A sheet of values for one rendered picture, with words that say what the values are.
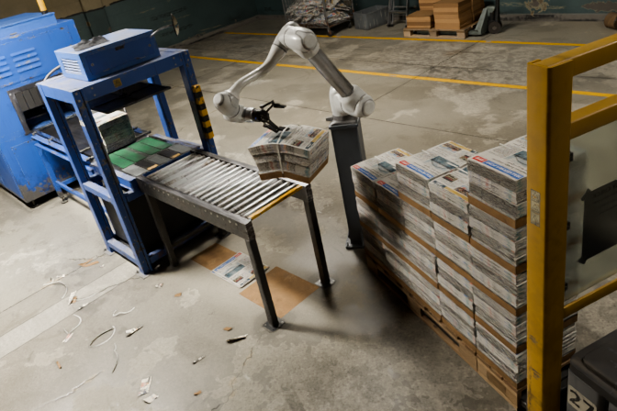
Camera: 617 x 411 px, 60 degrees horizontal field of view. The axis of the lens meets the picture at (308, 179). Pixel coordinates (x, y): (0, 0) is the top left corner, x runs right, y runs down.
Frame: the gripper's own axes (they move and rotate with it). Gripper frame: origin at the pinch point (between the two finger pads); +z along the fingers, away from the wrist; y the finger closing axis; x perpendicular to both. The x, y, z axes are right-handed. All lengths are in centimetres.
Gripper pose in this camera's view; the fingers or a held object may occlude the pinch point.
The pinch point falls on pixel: (285, 117)
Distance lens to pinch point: 316.6
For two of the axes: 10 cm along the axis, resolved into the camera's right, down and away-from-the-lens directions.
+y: 1.3, 8.6, 5.0
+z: 9.0, 1.1, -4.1
